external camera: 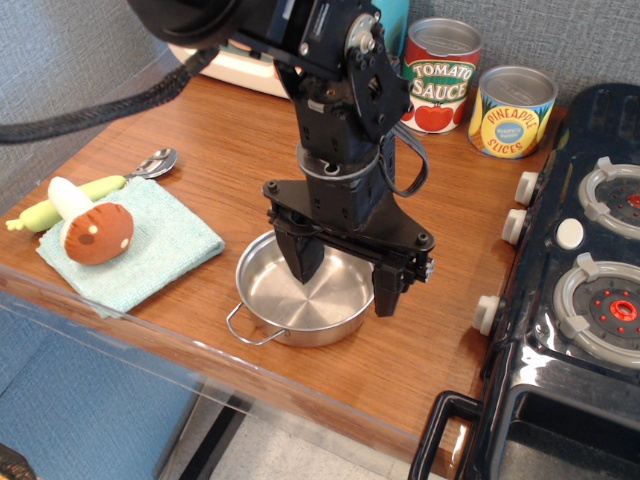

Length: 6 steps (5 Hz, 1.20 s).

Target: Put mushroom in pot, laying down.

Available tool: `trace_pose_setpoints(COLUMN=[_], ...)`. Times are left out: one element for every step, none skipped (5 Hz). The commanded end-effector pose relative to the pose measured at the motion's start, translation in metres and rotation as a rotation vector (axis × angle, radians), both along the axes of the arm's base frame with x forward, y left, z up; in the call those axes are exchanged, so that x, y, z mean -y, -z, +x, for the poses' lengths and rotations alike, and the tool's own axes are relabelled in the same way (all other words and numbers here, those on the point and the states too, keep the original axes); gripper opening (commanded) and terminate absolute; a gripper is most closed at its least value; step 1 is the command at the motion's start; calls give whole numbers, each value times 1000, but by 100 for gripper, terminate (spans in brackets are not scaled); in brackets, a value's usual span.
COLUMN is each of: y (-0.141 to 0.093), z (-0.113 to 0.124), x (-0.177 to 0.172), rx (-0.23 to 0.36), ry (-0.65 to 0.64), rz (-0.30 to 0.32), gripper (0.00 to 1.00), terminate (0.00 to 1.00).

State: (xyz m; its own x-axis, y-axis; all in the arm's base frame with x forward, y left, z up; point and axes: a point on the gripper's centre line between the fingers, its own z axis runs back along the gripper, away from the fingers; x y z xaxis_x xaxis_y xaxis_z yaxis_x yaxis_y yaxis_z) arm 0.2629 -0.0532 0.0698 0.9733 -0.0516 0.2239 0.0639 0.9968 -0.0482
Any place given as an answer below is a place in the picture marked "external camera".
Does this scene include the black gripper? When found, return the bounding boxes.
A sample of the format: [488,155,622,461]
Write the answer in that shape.
[263,166,435,317]

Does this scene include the pineapple slices can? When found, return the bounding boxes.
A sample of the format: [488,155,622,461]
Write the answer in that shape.
[468,66,558,159]

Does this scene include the tomato sauce can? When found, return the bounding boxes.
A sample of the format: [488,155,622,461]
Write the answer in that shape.
[402,17,483,134]

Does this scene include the black braided cable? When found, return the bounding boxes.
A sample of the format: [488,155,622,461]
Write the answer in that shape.
[0,44,221,146]

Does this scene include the teal toy microwave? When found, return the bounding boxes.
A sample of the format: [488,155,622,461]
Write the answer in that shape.
[160,1,408,105]

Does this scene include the steel pot with handles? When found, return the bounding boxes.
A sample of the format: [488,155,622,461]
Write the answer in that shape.
[226,232,374,348]

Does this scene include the spoon with green handle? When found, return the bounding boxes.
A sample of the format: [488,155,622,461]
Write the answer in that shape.
[5,148,178,232]

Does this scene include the light blue folded cloth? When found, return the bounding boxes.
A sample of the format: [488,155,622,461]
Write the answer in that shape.
[37,179,225,318]

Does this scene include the clear acrylic barrier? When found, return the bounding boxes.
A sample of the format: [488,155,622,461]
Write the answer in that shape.
[1,255,487,479]

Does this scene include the brown plush mushroom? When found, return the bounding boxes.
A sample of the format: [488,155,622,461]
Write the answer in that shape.
[60,201,134,265]

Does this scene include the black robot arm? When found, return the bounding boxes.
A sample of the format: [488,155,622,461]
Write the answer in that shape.
[132,1,435,317]

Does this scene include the black toy stove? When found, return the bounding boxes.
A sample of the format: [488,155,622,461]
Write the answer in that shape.
[409,83,639,479]

